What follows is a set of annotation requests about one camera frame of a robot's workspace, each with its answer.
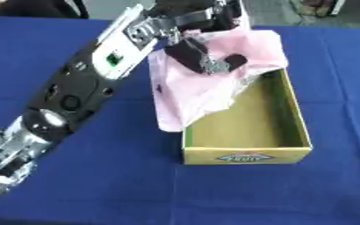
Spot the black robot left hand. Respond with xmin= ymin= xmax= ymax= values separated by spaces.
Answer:
xmin=144 ymin=0 xmax=249 ymax=75

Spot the pink plastic bag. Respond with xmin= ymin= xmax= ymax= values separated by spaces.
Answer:
xmin=148 ymin=28 xmax=291 ymax=133

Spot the tan cardboard box green inside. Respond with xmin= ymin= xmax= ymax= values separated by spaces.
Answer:
xmin=180 ymin=69 xmax=314 ymax=166

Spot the person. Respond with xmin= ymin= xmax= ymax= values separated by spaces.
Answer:
xmin=0 ymin=0 xmax=91 ymax=19

